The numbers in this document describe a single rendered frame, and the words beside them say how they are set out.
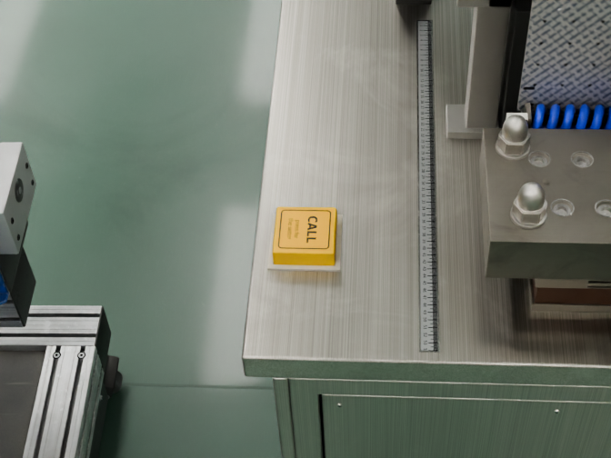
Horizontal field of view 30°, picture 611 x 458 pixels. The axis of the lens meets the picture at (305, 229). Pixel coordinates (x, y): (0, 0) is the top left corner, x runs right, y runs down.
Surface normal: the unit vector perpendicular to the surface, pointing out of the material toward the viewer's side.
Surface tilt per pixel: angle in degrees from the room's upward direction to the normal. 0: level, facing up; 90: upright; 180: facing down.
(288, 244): 0
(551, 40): 90
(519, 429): 90
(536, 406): 90
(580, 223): 0
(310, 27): 0
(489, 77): 90
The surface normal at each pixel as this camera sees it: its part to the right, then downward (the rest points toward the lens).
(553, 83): -0.06, 0.77
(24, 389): -0.04, -0.64
